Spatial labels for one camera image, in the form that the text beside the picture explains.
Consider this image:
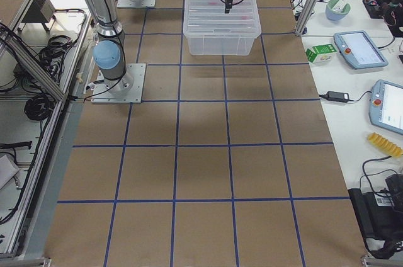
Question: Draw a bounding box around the light green bowl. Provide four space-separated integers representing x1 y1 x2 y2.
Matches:
325 0 351 21

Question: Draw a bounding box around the yellow ridged toy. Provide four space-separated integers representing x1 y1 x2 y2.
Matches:
367 132 402 158

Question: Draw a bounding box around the teach pendant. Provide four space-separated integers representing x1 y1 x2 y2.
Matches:
369 79 403 135
333 30 389 70

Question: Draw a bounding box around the upper teach pendant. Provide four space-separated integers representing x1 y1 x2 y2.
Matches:
333 30 389 70

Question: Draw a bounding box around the lower teach pendant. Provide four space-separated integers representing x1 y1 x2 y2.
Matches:
369 79 403 135

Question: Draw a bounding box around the coiled black cable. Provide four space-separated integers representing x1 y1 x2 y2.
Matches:
24 93 53 122

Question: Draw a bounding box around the green white carton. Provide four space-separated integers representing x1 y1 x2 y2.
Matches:
305 43 337 64

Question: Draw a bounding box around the black power adapter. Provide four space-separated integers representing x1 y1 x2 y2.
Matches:
326 91 349 103

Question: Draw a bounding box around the black device with cables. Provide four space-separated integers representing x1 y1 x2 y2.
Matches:
348 174 402 259

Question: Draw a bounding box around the clear plastic storage box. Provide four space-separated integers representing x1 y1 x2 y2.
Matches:
183 0 262 57

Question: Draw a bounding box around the clear plastic box lid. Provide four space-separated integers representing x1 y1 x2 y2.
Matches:
183 0 261 38

